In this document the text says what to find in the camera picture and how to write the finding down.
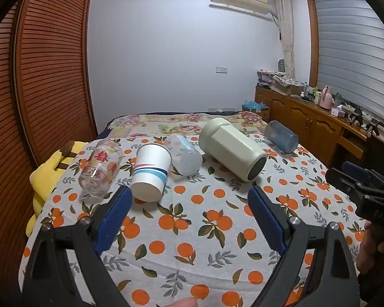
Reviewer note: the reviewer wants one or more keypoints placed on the pale patterned curtain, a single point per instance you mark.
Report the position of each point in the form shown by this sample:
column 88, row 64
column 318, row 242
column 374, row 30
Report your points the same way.
column 286, row 38

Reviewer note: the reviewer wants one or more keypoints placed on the blue-grey translucent cup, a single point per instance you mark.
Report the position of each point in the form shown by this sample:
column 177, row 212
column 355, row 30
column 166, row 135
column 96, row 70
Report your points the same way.
column 281, row 136

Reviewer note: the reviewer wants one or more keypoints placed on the pink kettle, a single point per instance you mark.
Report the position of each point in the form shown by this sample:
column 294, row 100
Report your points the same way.
column 326, row 99

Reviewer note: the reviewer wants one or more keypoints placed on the white paper cup blue stripes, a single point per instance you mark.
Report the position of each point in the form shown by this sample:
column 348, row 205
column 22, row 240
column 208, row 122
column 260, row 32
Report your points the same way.
column 150, row 172

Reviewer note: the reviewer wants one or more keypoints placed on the large cream cup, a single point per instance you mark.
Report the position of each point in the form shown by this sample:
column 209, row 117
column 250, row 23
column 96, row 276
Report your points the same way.
column 230, row 147

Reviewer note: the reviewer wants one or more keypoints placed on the grey window blind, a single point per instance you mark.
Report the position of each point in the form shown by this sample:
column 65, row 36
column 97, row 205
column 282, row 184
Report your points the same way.
column 352, row 57

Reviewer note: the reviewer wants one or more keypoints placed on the white power strip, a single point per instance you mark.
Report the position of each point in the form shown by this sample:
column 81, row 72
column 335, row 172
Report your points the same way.
column 221, row 109

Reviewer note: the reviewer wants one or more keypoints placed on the small pink box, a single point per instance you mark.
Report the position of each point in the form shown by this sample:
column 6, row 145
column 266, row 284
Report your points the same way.
column 338, row 112

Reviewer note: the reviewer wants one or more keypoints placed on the orange fruit print tablecloth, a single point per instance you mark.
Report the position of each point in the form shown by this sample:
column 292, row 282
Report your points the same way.
column 198, row 224

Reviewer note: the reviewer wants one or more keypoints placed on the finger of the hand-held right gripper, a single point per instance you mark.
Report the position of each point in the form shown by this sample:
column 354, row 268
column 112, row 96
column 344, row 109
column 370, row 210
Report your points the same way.
column 355, row 168
column 342, row 180

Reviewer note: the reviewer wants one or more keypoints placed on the yellow plush toy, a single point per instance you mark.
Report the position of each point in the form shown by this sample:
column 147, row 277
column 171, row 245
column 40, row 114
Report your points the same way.
column 46, row 176

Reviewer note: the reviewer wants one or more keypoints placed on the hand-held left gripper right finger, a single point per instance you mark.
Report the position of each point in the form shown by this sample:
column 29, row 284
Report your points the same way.
column 265, row 219

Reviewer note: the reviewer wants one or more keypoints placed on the person's left hand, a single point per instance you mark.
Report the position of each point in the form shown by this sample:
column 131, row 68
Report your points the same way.
column 183, row 303

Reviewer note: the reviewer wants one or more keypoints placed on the wooden sideboard cabinet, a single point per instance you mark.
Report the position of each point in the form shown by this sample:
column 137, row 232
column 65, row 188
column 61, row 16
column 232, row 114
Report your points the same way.
column 300, row 118

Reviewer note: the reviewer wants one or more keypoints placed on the open cardboard box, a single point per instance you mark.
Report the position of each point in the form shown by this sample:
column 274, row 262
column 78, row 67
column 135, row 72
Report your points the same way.
column 288, row 84

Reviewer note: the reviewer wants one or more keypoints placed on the translucent frosted plastic cup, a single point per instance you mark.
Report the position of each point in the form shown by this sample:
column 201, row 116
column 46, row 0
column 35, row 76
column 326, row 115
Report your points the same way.
column 185, row 156

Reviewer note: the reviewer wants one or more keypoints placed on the cardboard box with blue bag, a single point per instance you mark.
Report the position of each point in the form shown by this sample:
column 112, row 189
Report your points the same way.
column 254, row 108

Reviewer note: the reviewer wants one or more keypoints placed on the glass cup with red print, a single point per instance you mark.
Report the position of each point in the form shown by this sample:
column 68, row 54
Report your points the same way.
column 97, row 169

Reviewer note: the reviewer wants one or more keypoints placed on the white wall switch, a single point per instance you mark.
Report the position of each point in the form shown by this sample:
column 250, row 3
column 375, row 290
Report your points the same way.
column 222, row 69

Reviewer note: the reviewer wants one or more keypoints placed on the floral blanket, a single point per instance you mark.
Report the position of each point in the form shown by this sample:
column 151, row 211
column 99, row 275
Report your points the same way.
column 166, row 124

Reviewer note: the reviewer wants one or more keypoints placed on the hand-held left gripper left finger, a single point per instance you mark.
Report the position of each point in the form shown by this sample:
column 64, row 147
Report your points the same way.
column 115, row 217

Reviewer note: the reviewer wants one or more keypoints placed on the person's right hand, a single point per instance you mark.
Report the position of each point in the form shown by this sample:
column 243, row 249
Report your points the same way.
column 368, row 252

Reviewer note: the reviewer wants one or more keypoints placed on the pink storage organiser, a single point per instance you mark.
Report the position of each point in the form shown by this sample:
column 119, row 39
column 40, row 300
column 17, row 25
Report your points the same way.
column 265, row 78

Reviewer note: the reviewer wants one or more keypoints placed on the wooden louvered wardrobe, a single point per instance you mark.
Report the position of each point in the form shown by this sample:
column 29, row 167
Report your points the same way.
column 35, row 80

